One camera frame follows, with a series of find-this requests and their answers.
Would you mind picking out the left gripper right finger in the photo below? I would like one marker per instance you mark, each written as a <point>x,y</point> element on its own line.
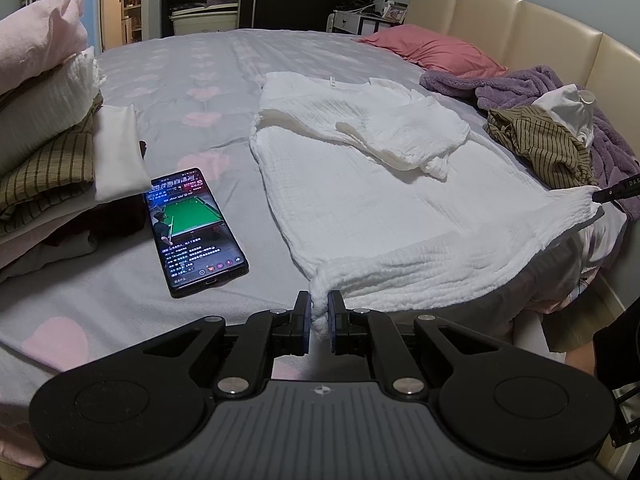
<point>502,404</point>

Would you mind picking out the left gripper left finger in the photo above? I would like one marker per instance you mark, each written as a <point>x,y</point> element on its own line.
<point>146,401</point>

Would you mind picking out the fingertip of the right gripper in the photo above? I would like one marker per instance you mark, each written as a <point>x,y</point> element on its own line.
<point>622,190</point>

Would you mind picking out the white crinkle garment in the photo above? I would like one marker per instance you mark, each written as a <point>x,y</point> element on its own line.
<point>391,199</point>
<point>45,106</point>

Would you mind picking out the white shirt on blanket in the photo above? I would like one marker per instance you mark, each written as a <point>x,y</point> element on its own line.
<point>573,108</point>

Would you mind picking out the smartphone with lit screen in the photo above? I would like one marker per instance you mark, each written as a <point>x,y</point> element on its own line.
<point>196,247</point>

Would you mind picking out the beige padded headboard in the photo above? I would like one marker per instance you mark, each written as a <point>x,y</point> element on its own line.
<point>520,34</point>

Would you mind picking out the pink pillow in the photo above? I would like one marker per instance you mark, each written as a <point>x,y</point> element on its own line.
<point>434,51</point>

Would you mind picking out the white folded cloth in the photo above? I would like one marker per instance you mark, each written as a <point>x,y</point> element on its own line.
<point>119,168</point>

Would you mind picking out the olive striped folded garment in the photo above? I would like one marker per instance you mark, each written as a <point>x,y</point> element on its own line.
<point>61,169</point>

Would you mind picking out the cluttered nightstand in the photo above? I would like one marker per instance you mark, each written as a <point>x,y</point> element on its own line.
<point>367,20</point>

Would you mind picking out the grey heart-print bed sheet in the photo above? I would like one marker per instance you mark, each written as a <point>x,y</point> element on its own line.
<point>195,98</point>

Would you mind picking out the white folded crinkle garment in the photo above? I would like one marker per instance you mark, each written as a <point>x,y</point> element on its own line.
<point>45,106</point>

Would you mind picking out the light pink folded cloth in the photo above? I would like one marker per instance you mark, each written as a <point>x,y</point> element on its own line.
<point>39,37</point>

